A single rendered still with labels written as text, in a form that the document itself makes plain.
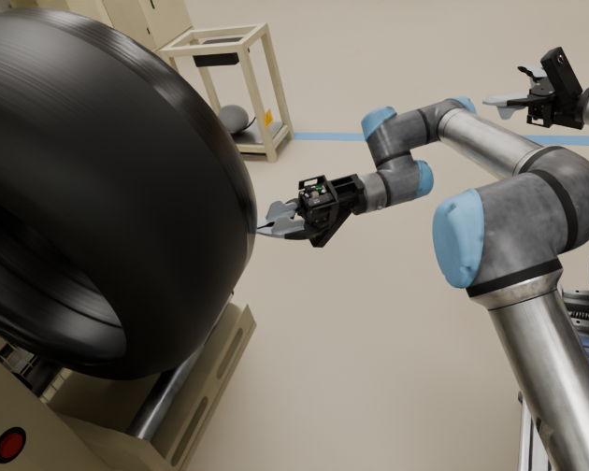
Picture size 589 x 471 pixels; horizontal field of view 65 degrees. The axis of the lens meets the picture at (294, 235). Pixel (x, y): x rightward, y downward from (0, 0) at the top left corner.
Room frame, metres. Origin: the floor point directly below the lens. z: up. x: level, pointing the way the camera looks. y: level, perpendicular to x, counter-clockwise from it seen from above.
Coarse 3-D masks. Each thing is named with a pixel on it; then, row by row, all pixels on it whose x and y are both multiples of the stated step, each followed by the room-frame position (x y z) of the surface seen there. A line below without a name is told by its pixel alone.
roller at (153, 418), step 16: (208, 336) 0.60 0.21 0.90; (176, 368) 0.53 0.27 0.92; (160, 384) 0.50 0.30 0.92; (176, 384) 0.50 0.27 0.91; (144, 400) 0.48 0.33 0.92; (160, 400) 0.48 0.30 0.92; (144, 416) 0.45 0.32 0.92; (160, 416) 0.45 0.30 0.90; (128, 432) 0.43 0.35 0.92; (144, 432) 0.43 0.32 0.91
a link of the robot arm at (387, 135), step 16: (384, 112) 0.82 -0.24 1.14; (416, 112) 0.82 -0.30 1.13; (368, 128) 0.82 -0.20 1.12; (384, 128) 0.80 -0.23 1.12; (400, 128) 0.79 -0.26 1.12; (416, 128) 0.79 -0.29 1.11; (368, 144) 0.81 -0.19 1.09; (384, 144) 0.78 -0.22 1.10; (400, 144) 0.77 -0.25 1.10; (416, 144) 0.78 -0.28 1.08; (384, 160) 0.76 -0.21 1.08
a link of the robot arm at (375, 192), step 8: (360, 176) 0.74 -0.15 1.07; (368, 176) 0.73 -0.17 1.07; (376, 176) 0.73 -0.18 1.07; (368, 184) 0.71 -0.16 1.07; (376, 184) 0.71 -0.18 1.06; (368, 192) 0.70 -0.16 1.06; (376, 192) 0.70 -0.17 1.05; (384, 192) 0.70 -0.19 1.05; (368, 200) 0.69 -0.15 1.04; (376, 200) 0.69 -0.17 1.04; (384, 200) 0.70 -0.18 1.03; (368, 208) 0.69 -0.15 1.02; (376, 208) 0.70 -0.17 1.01
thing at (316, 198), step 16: (320, 176) 0.73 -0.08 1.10; (352, 176) 0.72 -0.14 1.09; (304, 192) 0.71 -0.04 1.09; (320, 192) 0.71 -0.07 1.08; (336, 192) 0.69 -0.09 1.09; (352, 192) 0.72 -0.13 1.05; (304, 208) 0.71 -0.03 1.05; (320, 208) 0.66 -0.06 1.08; (336, 208) 0.67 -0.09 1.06; (352, 208) 0.72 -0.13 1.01; (320, 224) 0.68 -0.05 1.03
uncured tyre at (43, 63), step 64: (0, 64) 0.57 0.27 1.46; (64, 64) 0.59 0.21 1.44; (128, 64) 0.63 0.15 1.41; (0, 128) 0.50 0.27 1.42; (64, 128) 0.50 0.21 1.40; (128, 128) 0.54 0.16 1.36; (192, 128) 0.59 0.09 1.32; (0, 192) 0.48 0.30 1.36; (64, 192) 0.46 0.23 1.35; (128, 192) 0.47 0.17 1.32; (192, 192) 0.52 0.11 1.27; (0, 256) 0.80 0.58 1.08; (64, 256) 0.85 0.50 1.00; (128, 256) 0.44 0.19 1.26; (192, 256) 0.47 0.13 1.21; (0, 320) 0.64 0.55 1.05; (64, 320) 0.71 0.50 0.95; (128, 320) 0.44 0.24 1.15; (192, 320) 0.45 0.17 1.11
